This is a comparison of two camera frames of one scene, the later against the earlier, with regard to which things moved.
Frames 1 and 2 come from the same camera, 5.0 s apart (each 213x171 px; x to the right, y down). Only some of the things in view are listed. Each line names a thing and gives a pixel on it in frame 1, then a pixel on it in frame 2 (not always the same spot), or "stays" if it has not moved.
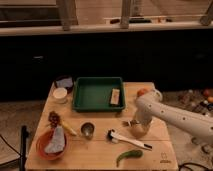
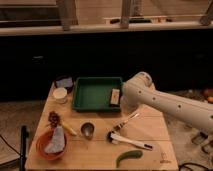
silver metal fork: (129, 123) -> (123, 123)
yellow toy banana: (69, 129) stays
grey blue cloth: (58, 141) stays
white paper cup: (59, 95) stays
